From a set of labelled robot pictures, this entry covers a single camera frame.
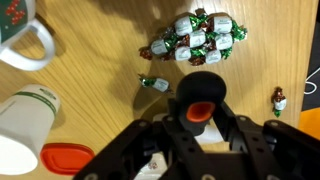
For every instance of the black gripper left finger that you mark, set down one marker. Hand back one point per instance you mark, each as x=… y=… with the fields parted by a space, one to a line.
x=133 y=150

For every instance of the white green brown wrapped candy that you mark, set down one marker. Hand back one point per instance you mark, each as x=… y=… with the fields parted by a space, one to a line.
x=183 y=26
x=222 y=24
x=213 y=56
x=279 y=103
x=160 y=84
x=159 y=46
x=182 y=53
x=197 y=38
x=223 y=41

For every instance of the red plastic lid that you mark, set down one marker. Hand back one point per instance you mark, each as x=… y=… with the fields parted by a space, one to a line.
x=66 y=158

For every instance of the white paper cup green stripe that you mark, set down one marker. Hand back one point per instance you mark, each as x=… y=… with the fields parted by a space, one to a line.
x=26 y=126

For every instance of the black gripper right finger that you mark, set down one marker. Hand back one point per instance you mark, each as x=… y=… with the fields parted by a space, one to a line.
x=283 y=150

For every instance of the green white christmas mug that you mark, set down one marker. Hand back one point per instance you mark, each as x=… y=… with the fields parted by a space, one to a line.
x=13 y=16

